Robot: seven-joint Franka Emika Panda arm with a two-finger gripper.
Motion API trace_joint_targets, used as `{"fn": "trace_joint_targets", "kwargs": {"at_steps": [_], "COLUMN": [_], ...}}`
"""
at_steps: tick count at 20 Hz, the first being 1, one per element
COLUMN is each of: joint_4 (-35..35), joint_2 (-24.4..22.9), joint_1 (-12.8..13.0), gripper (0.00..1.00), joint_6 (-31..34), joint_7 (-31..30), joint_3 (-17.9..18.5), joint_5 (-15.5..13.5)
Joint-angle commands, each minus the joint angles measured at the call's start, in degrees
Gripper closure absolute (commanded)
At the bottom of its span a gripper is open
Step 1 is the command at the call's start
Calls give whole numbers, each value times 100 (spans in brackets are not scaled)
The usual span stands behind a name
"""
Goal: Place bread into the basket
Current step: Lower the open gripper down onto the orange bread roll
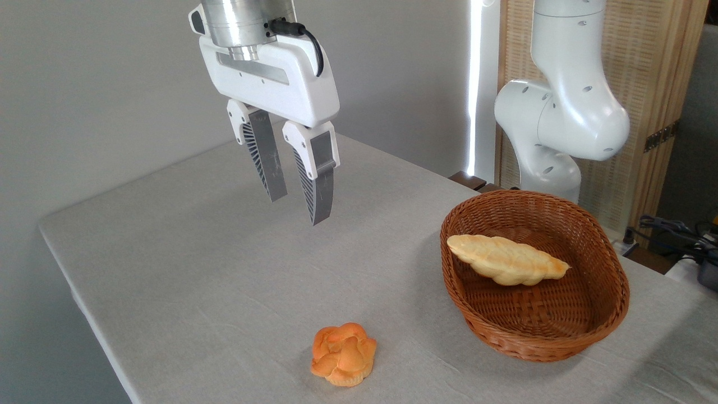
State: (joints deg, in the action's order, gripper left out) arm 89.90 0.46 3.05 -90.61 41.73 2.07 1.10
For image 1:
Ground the dark wooden furniture piece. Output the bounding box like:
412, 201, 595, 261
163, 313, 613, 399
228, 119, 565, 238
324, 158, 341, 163
448, 171, 503, 195

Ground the bamboo wooden folding screen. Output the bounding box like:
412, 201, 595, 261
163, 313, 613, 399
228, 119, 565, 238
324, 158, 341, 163
496, 0, 711, 236

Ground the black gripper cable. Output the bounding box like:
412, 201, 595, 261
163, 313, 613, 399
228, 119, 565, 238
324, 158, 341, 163
268, 19, 325, 78

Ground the black screen hinge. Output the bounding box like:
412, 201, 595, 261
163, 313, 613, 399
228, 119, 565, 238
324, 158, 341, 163
643, 120, 680, 154

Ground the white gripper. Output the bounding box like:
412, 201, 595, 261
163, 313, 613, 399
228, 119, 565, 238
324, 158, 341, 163
199, 34, 341, 227

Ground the black cable bundle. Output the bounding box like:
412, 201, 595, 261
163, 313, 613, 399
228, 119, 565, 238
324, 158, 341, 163
624, 214, 718, 265

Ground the long pale braided bread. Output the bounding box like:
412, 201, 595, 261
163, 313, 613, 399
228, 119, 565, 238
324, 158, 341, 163
447, 233, 572, 287

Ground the brown wicker oval basket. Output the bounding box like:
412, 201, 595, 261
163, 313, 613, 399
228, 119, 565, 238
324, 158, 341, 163
440, 190, 630, 363

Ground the round orange knot bread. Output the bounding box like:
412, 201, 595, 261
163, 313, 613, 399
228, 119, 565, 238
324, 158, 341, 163
310, 322, 378, 388

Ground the grey tablecloth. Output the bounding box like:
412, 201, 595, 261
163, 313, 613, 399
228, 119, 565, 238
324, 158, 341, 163
38, 132, 718, 404

